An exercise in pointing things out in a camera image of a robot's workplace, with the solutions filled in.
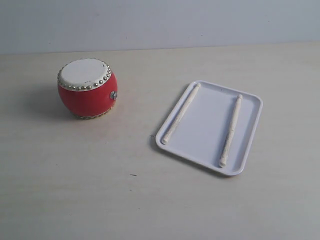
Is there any small red drum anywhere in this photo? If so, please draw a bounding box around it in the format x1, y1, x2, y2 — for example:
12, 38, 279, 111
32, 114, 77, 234
57, 58, 118, 119

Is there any white plastic tray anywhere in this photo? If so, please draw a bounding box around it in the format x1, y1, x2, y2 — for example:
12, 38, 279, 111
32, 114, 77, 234
155, 80, 263, 177

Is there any wooden drumstick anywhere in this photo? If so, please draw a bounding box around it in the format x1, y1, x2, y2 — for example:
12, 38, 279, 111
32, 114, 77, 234
219, 94, 243, 168
161, 83, 201, 145

